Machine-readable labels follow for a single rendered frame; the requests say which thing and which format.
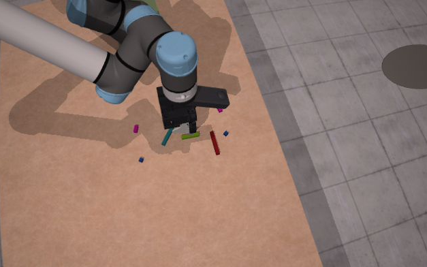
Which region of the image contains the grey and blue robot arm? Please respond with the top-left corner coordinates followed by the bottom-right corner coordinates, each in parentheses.
top-left (0, 0), bottom-right (230, 109)

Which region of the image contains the lime green rod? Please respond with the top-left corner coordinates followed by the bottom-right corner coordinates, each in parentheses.
top-left (181, 132), bottom-right (199, 140)

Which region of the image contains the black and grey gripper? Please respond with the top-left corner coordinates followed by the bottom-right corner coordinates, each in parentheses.
top-left (156, 87), bottom-right (197, 136)

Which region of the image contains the turquoise rod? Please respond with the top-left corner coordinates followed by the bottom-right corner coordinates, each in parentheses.
top-left (161, 128), bottom-right (174, 146)

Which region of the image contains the red rod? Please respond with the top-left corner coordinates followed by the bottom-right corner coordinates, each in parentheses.
top-left (210, 131), bottom-right (220, 155)

